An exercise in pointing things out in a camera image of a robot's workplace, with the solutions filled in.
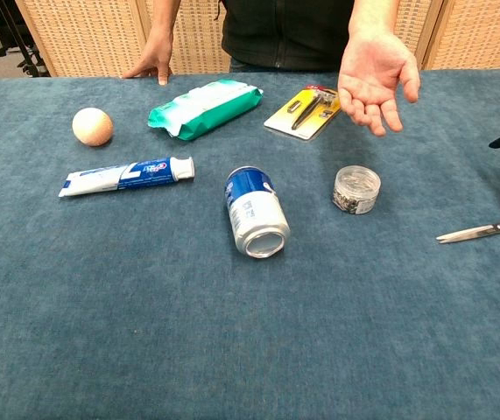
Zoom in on person's right hand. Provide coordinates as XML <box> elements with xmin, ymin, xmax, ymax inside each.
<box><xmin>121</xmin><ymin>32</ymin><xmax>174</xmax><ymax>86</ymax></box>

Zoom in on person's left hand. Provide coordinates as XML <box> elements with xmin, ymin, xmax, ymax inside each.
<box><xmin>337</xmin><ymin>31</ymin><xmax>421</xmax><ymax>138</ymax></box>

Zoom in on black handled scissors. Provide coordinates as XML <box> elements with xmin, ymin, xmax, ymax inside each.
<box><xmin>435</xmin><ymin>199</ymin><xmax>500</xmax><ymax>245</ymax></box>

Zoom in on person's right forearm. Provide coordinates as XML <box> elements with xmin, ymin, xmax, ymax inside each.
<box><xmin>146</xmin><ymin>0</ymin><xmax>183</xmax><ymax>39</ymax></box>

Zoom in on person's left forearm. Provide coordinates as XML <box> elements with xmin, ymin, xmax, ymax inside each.
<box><xmin>348</xmin><ymin>0</ymin><xmax>402</xmax><ymax>39</ymax></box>

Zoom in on woven wooden folding screen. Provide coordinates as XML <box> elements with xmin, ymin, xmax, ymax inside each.
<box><xmin>396</xmin><ymin>0</ymin><xmax>500</xmax><ymax>71</ymax></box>
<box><xmin>15</xmin><ymin>0</ymin><xmax>233</xmax><ymax>79</ymax></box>

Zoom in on green wet wipes pack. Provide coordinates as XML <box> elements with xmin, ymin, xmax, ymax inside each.
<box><xmin>147</xmin><ymin>79</ymin><xmax>264</xmax><ymax>142</ymax></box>

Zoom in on yellow razor blister pack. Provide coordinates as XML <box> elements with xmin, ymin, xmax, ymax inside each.
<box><xmin>263</xmin><ymin>84</ymin><xmax>343</xmax><ymax>142</ymax></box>

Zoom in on peach coloured ball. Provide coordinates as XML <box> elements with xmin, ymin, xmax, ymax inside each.
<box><xmin>71</xmin><ymin>107</ymin><xmax>115</xmax><ymax>147</ymax></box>

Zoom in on person's torso black jacket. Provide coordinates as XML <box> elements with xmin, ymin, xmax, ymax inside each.
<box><xmin>221</xmin><ymin>0</ymin><xmax>358</xmax><ymax>74</ymax></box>

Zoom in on clear jar of clips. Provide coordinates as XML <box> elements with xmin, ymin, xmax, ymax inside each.
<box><xmin>332</xmin><ymin>164</ymin><xmax>383</xmax><ymax>216</ymax></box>

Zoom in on black tripod stand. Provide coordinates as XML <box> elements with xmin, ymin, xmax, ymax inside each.
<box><xmin>0</xmin><ymin>0</ymin><xmax>52</xmax><ymax>79</ymax></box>

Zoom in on blue white toothpaste tube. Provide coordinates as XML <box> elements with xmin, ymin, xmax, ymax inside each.
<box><xmin>58</xmin><ymin>156</ymin><xmax>196</xmax><ymax>199</ymax></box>

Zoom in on blue white drink can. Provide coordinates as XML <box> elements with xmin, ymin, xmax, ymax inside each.
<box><xmin>224</xmin><ymin>165</ymin><xmax>292</xmax><ymax>259</ymax></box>

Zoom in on blue table mat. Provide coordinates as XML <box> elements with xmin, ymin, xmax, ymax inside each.
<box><xmin>0</xmin><ymin>67</ymin><xmax>500</xmax><ymax>420</ymax></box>

